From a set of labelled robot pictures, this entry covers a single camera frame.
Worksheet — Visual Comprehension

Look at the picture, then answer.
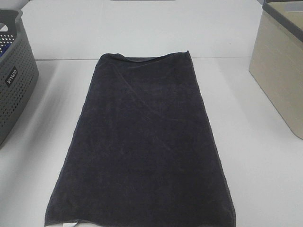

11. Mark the dark navy towel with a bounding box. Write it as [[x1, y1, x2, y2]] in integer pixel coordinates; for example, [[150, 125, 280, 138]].
[[45, 52, 236, 227]]

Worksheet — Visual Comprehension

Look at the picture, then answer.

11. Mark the beige storage bin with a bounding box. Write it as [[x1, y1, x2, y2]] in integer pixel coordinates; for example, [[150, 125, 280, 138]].
[[249, 0, 303, 138]]

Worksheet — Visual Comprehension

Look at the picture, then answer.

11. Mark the grey perforated plastic basket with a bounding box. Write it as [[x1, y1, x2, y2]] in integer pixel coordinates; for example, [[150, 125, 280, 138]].
[[0, 9, 39, 144]]

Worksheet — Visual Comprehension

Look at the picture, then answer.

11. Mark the blue cloth in basket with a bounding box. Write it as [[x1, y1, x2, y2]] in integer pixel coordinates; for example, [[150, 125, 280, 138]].
[[0, 44, 11, 57]]

